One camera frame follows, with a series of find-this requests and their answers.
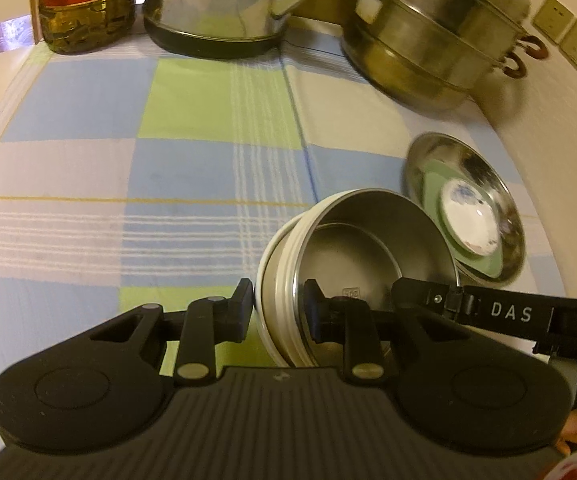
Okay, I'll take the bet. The small blue flower saucer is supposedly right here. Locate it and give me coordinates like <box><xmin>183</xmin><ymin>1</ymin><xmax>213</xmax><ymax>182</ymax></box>
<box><xmin>439</xmin><ymin>179</ymin><xmax>499</xmax><ymax>257</ymax></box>

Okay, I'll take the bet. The small stainless steel bowl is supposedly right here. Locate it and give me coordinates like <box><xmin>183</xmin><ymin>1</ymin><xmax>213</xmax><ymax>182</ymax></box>
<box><xmin>276</xmin><ymin>188</ymin><xmax>458</xmax><ymax>366</ymax></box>

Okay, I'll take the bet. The cream plastic round bowl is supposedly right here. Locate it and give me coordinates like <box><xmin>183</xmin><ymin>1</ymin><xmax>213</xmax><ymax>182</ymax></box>
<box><xmin>254</xmin><ymin>187</ymin><xmax>401</xmax><ymax>369</ymax></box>

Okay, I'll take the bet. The green square plastic plate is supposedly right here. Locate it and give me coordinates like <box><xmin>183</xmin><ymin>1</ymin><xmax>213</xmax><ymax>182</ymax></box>
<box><xmin>422</xmin><ymin>160</ymin><xmax>502</xmax><ymax>280</ymax></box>

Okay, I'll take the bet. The checked tablecloth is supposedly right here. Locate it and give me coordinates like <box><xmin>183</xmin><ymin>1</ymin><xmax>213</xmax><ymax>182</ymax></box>
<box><xmin>0</xmin><ymin>24</ymin><xmax>567</xmax><ymax>466</ymax></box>

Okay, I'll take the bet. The large stainless steel plate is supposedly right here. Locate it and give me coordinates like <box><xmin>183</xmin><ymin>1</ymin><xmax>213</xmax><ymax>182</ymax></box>
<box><xmin>403</xmin><ymin>132</ymin><xmax>526</xmax><ymax>287</ymax></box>

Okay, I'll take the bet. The stainless steel steamer pot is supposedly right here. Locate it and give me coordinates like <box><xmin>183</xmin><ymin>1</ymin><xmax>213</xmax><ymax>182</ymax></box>
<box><xmin>342</xmin><ymin>0</ymin><xmax>549</xmax><ymax>112</ymax></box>

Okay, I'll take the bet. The cooking oil bottle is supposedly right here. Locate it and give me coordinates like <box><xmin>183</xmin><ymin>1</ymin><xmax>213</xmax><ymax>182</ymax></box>
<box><xmin>38</xmin><ymin>0</ymin><xmax>136</xmax><ymax>54</ymax></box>

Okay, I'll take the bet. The stainless steel kettle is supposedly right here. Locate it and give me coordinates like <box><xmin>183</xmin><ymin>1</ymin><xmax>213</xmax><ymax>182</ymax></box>
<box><xmin>142</xmin><ymin>0</ymin><xmax>305</xmax><ymax>58</ymax></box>

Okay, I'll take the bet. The double wall socket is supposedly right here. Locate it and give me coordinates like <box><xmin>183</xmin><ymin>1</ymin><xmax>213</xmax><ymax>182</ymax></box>
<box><xmin>531</xmin><ymin>0</ymin><xmax>577</xmax><ymax>70</ymax></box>

